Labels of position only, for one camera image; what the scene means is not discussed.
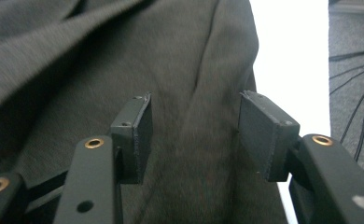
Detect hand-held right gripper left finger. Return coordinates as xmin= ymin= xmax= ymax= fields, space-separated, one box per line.
xmin=109 ymin=91 xmax=154 ymax=185

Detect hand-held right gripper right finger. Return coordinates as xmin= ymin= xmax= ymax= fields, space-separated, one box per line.
xmin=237 ymin=90 xmax=301 ymax=183

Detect dark pleated skirt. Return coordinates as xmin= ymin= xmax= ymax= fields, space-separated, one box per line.
xmin=0 ymin=0 xmax=291 ymax=224

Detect white board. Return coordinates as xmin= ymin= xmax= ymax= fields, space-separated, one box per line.
xmin=248 ymin=0 xmax=332 ymax=224

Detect thin black floor cables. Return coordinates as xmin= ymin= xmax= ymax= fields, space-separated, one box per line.
xmin=329 ymin=46 xmax=364 ymax=162

